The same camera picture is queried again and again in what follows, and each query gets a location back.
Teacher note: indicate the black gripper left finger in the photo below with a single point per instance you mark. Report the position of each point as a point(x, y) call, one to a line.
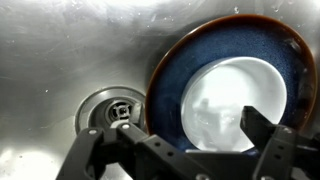
point(146, 153)

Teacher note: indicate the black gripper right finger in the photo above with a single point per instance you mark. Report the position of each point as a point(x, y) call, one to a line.
point(283, 146)

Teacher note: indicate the white small plate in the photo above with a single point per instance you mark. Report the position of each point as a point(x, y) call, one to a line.
point(233, 96)

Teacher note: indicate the metal sink drain strainer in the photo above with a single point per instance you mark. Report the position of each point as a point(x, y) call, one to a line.
point(113, 108)

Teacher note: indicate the stainless steel sink basin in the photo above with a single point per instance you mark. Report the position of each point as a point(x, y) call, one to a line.
point(66, 56)

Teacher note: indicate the blue plate with brown rim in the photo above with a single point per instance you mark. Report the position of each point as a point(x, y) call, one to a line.
point(206, 46)

